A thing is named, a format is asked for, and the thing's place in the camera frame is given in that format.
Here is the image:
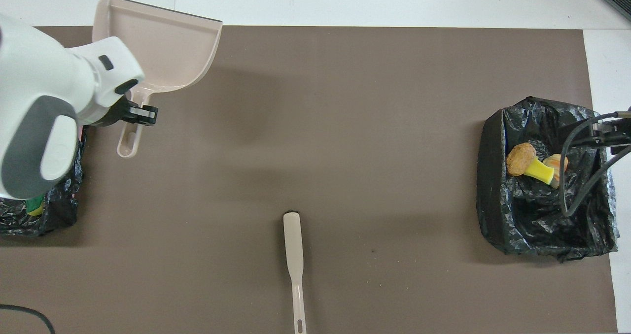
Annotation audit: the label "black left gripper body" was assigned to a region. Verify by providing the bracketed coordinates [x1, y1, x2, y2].
[89, 95, 133, 129]

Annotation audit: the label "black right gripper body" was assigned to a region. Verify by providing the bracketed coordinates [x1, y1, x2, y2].
[594, 120, 631, 156]

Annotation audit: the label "striped croissant toy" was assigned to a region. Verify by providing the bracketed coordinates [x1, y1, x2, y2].
[544, 154, 569, 189]

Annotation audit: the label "green and yellow sponge piece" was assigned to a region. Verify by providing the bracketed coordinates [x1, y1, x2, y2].
[524, 157, 556, 184]

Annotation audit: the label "beige plastic dustpan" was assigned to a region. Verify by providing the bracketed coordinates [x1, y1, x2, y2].
[92, 0, 223, 158]

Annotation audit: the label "brown bread roll toy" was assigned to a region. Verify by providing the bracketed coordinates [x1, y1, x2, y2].
[507, 143, 537, 177]

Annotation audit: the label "beige hand brush black bristles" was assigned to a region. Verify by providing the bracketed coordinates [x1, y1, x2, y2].
[283, 211, 307, 334]

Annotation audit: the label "flat black bagged bin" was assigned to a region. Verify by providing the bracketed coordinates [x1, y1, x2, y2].
[0, 127, 85, 237]

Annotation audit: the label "deep black bagged bin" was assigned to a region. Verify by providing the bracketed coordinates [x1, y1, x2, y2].
[476, 96, 620, 263]

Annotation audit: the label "brown table mat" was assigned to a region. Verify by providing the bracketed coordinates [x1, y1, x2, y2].
[0, 26, 618, 334]

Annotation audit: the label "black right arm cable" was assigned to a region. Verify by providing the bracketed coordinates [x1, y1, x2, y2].
[561, 110, 631, 218]

